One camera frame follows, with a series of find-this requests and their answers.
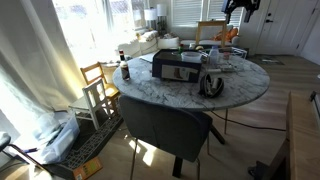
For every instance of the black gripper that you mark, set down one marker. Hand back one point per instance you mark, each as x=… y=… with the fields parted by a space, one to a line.
x=243 y=4

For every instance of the white medicine bottle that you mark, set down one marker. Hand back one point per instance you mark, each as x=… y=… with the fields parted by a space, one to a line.
x=215 y=83

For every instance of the white bottle blue cap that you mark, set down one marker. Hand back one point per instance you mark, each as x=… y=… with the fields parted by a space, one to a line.
x=213 y=56

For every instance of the green bottle red cap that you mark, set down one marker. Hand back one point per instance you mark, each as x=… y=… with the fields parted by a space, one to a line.
x=181 y=48

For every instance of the black glasses case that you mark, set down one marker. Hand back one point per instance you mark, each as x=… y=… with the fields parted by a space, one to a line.
x=205 y=87

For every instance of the dark sauce bottle red cap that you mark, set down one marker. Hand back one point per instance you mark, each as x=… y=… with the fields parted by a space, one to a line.
x=124 y=68

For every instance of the orange pillow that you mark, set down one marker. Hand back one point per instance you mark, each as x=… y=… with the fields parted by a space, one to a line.
x=228 y=33

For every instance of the white door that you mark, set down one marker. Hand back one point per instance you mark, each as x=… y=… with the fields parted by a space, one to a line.
x=283 y=23

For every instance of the clear plastic box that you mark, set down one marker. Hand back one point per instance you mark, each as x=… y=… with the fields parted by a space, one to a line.
x=233 y=61

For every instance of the white window blinds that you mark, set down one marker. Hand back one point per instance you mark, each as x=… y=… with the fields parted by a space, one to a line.
x=186 y=11

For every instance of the white plastic bowl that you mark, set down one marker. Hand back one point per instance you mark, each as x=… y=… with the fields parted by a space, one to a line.
x=191 y=56

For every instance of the white pillow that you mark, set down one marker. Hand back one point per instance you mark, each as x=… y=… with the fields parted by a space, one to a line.
x=168 y=43

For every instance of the white table lamp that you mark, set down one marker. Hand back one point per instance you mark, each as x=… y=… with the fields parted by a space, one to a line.
x=150 y=15
x=161 y=10

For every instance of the navy cardboard box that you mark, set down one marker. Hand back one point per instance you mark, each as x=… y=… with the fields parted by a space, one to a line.
x=173 y=68

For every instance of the white sofa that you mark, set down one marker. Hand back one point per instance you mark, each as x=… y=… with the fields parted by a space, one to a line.
x=140 y=45

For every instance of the grey upholstered chair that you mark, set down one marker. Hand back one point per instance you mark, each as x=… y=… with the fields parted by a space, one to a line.
x=166 y=126

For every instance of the wooden bench top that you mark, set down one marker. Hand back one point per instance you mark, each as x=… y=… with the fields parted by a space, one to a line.
x=300 y=136

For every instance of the wooden child chair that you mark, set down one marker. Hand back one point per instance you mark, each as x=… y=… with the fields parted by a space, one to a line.
x=96 y=75

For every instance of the white child chair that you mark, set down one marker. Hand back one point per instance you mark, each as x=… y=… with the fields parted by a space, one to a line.
x=91 y=100

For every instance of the black floor mat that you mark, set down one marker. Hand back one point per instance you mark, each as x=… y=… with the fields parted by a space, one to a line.
x=90 y=143

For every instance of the white curtain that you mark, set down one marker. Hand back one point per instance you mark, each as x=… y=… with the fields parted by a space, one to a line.
x=33 y=56

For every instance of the orange cardboard box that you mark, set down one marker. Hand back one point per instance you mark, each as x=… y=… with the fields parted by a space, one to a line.
x=88 y=168

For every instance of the clear plastic bag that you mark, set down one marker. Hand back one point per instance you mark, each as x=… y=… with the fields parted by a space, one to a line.
x=56 y=136

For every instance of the tall wooden chair frame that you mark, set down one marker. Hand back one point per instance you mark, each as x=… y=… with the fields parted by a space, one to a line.
x=211 y=23

